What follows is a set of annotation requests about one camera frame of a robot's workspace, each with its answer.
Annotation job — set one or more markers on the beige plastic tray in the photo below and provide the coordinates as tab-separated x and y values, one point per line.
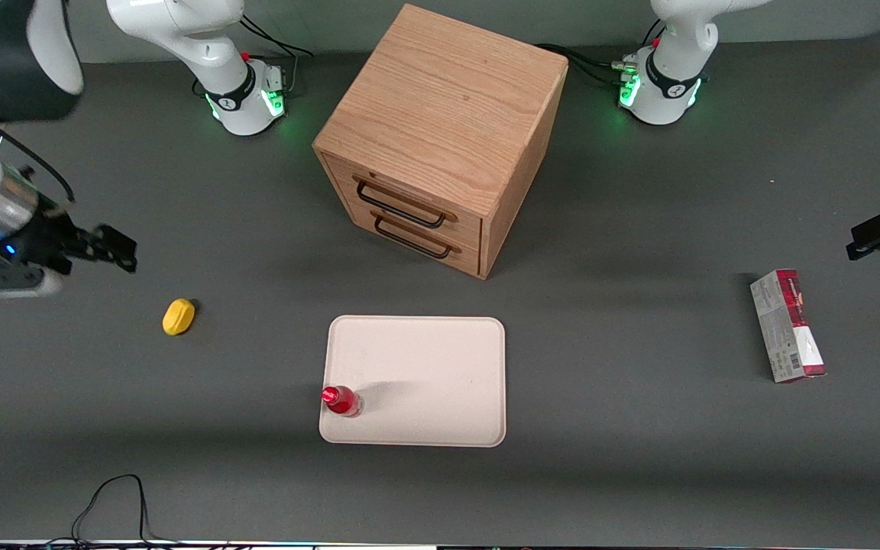
425	374

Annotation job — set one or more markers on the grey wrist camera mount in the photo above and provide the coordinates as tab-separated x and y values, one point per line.
4	286

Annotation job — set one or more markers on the red and white carton box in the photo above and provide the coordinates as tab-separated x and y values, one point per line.
787	328

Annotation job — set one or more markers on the yellow toy lemon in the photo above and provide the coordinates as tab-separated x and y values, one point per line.
178	317

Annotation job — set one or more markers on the wooden drawer cabinet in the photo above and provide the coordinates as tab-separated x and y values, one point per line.
448	99

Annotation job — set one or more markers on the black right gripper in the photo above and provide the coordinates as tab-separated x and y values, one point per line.
49	238

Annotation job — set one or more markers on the wooden drawer front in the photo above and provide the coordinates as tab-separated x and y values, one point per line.
470	258
470	229

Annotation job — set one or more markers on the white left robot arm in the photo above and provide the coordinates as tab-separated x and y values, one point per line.
684	30

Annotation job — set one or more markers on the red coke bottle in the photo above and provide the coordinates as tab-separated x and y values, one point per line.
344	402

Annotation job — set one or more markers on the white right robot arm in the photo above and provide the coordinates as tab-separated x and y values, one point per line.
180	23

